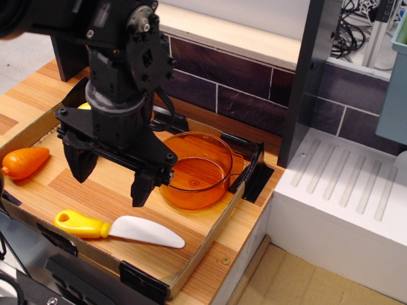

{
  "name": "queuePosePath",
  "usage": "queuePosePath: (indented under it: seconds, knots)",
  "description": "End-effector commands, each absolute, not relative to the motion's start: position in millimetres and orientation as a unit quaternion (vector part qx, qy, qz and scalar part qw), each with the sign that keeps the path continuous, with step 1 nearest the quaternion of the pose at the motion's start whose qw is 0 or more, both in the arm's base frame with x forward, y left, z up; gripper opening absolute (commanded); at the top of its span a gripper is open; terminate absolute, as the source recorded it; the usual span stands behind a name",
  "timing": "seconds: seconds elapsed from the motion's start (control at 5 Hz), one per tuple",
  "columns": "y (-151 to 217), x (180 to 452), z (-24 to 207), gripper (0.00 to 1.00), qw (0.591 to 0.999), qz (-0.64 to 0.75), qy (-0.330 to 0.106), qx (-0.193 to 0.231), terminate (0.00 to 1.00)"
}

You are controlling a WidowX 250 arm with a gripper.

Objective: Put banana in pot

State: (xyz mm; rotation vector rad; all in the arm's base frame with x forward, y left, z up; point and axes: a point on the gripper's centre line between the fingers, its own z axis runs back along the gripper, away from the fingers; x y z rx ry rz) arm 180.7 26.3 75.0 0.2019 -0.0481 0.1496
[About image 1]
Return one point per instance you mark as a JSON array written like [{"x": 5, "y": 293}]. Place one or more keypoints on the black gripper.
[{"x": 122, "y": 133}]

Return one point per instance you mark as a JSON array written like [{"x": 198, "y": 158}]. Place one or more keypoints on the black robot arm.
[{"x": 129, "y": 63}]

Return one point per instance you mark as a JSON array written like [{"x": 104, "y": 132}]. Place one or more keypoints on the orange transparent plastic pot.
[{"x": 205, "y": 170}]

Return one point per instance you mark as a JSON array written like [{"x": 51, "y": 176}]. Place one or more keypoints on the cardboard fence with black tape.
[{"x": 112, "y": 270}]

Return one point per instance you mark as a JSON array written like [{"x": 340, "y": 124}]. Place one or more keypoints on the yellow toy potato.
[{"x": 85, "y": 106}]

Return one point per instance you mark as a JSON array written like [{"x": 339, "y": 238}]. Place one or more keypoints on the orange toy carrot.
[{"x": 22, "y": 163}]

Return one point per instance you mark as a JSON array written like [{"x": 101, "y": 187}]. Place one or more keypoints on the white dish drainer sink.
[{"x": 342, "y": 206}]

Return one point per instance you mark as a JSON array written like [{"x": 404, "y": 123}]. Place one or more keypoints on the teal plastic bin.
[{"x": 392, "y": 120}]

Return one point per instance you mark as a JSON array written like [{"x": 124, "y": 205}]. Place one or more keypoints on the yellow handled white toy knife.
[{"x": 127, "y": 227}]

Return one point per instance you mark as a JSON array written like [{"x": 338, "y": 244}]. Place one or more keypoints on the dark grey vertical post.
[{"x": 320, "y": 30}]

